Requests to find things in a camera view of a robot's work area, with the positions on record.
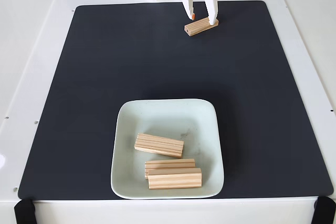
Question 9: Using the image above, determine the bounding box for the grooved wooden block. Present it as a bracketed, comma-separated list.
[147, 167, 203, 190]
[144, 158, 196, 180]
[184, 16, 219, 37]
[134, 133, 185, 159]

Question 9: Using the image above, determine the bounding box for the pale green square plate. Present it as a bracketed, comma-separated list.
[110, 99, 225, 200]

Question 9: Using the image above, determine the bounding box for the black table mat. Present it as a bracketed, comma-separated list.
[17, 0, 334, 200]

